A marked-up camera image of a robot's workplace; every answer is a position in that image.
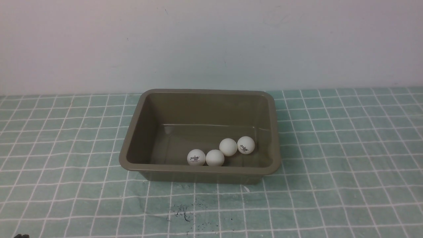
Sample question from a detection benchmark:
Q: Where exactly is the white ping-pong ball with mark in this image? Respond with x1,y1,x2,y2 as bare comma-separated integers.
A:
206,149,225,166

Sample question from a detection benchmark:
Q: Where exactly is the olive green plastic bin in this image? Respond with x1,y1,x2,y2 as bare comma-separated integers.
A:
119,89,281,185

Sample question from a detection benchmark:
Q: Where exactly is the green checkered tablecloth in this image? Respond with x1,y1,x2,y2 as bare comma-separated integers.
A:
0,87,423,238

